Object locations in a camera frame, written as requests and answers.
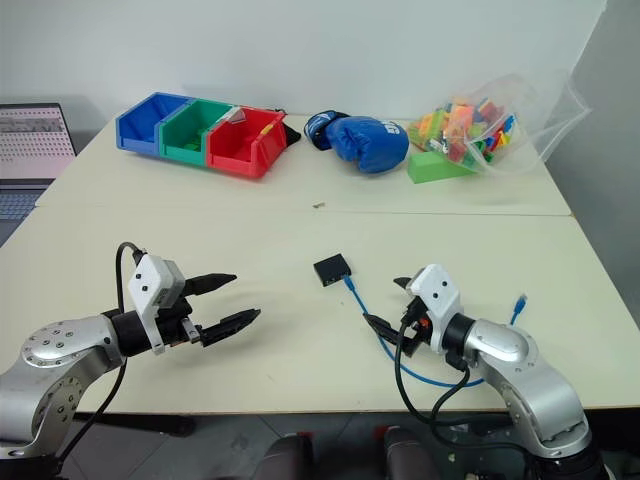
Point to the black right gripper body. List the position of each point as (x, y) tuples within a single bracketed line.
[(415, 335)]

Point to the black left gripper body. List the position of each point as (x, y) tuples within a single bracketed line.
[(172, 325)]

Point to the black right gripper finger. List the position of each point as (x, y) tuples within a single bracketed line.
[(402, 283), (382, 327)]

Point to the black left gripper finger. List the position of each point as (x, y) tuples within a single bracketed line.
[(232, 324), (212, 281)]

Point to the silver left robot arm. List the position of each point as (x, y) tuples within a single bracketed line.
[(60, 350)]

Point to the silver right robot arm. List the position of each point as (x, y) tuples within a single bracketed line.
[(540, 390)]

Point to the green wedge block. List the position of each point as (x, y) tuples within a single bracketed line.
[(432, 170)]

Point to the red plastic storage bin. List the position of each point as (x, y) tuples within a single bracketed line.
[(240, 150)]

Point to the blue boxing glove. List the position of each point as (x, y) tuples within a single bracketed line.
[(370, 142)]

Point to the green plastic storage bin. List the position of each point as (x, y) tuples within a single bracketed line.
[(185, 132)]

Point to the clear bag of coloured blocks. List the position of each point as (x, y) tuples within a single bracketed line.
[(465, 130)]

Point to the white card in bin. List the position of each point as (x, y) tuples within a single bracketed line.
[(237, 116)]

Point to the blue plastic storage bin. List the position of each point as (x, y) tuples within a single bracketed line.
[(142, 125)]

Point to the open laptop computer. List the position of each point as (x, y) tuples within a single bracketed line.
[(30, 140)]

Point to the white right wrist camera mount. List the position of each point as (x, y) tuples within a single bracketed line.
[(440, 295)]

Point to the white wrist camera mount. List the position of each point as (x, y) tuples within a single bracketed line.
[(147, 285), (440, 295)]

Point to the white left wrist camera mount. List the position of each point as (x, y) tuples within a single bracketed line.
[(147, 285)]

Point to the small black box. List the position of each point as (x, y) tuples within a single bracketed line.
[(332, 270)]

